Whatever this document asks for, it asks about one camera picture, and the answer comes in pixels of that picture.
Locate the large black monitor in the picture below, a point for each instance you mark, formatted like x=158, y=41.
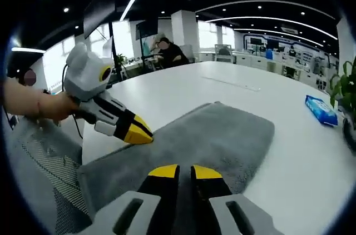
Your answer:
x=100, y=7

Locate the small black monitor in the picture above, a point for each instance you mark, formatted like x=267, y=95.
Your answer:
x=147, y=29

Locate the grey towel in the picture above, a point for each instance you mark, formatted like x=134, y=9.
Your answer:
x=211, y=140

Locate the black and white plant pot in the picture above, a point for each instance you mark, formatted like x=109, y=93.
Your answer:
x=351, y=135

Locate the green leafy plant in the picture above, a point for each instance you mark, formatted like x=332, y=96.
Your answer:
x=346, y=85

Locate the grey mesh chair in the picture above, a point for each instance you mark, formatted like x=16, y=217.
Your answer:
x=36, y=168

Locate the person's left hand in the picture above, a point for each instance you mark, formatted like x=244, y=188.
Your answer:
x=57, y=105

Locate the blue tissue packet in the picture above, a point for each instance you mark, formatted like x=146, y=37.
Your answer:
x=322, y=111

